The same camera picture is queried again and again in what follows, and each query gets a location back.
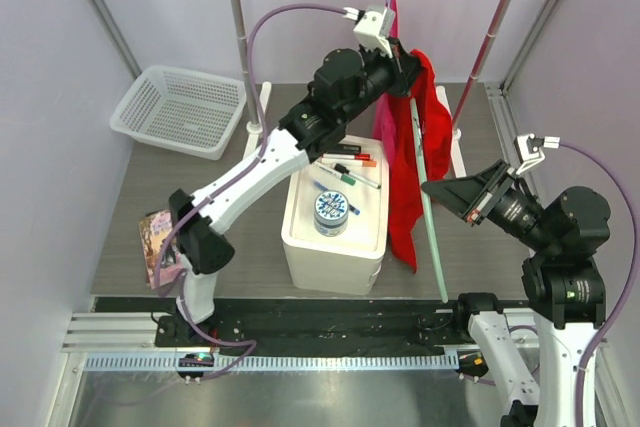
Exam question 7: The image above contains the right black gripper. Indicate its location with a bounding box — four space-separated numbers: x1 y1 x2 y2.
423 156 558 251

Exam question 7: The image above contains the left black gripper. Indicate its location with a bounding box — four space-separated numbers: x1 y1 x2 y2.
338 37 427 126

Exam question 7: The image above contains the mint green hanger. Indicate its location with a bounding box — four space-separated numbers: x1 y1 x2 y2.
409 98 449 304

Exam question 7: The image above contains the red t shirt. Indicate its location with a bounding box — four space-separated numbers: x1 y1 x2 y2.
388 49 453 271

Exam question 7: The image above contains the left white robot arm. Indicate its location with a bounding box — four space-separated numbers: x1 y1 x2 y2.
169 40 423 346

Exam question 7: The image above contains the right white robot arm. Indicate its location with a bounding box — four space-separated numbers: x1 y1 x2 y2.
421 160 611 426

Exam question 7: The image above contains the pink t shirt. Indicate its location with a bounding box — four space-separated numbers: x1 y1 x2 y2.
371 0 401 168

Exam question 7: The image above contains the red whiteboard marker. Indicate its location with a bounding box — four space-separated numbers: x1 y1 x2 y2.
322 153 372 162

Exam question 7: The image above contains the green highlighter marker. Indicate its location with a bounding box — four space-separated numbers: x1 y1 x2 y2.
329 143 361 155

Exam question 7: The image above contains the blue ballpoint pen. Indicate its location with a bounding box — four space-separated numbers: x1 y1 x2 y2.
312 180 361 215

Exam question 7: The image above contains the green capped white marker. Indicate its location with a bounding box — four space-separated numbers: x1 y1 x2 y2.
313 163 381 189

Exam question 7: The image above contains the blue patterned round tin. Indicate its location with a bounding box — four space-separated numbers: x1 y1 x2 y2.
314 190 350 237

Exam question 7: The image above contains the white foam box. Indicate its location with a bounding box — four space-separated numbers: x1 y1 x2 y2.
281 135 390 296

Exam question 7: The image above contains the white plastic basket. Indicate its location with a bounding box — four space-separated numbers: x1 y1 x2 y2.
110 65 247 160

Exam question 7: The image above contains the pink illustrated book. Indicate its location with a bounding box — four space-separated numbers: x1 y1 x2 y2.
138 209 183 290

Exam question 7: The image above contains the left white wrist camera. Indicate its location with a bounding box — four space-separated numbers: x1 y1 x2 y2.
342 5 397 58

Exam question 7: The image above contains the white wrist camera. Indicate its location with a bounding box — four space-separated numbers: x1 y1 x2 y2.
342 5 397 58
514 133 560 177

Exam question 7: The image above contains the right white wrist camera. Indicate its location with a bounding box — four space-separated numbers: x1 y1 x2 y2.
514 133 560 177

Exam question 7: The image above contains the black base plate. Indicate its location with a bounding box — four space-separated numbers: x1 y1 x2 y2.
154 296 514 354

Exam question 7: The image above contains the white slotted cable duct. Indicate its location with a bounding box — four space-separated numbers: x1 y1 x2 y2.
84 351 459 373

